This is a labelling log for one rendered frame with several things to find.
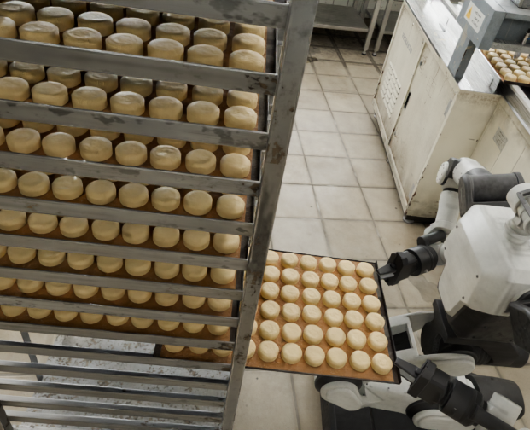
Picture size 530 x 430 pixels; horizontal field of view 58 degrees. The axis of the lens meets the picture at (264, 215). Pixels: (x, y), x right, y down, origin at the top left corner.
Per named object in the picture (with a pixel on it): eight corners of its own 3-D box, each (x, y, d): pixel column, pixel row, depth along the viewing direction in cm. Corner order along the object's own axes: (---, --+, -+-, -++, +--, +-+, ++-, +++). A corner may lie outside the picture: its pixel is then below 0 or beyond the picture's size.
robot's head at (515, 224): (523, 213, 112) (543, 184, 107) (541, 244, 105) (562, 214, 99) (497, 211, 112) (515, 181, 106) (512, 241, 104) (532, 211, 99)
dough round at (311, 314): (301, 322, 125) (303, 318, 123) (300, 307, 128) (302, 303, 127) (320, 325, 125) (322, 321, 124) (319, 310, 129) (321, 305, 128)
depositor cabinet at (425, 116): (368, 112, 361) (404, -3, 305) (459, 124, 365) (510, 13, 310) (399, 226, 265) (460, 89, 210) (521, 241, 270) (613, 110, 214)
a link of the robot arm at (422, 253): (376, 272, 151) (404, 262, 156) (395, 294, 145) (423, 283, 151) (389, 245, 143) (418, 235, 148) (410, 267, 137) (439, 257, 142)
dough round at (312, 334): (301, 342, 120) (303, 338, 119) (303, 326, 124) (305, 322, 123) (320, 347, 120) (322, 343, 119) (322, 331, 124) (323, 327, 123)
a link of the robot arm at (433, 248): (412, 272, 154) (437, 263, 159) (438, 274, 144) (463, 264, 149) (405, 238, 153) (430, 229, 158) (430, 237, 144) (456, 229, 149)
